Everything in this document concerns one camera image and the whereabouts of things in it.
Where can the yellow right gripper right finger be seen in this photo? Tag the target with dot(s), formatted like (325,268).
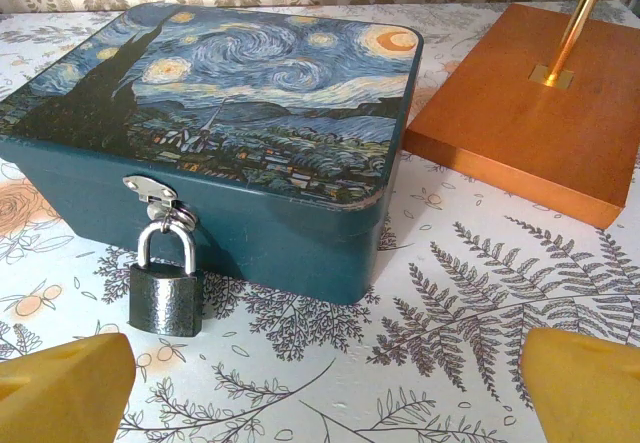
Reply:
(590,393)

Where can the starry night print tin box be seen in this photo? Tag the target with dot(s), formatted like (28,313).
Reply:
(250,88)

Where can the dark grey hammered padlock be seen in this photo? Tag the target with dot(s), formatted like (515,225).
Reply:
(165,298)

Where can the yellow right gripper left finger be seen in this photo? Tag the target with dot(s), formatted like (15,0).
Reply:
(60,393)

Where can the floral fern print tablecloth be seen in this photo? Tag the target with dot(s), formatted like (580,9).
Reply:
(450,288)

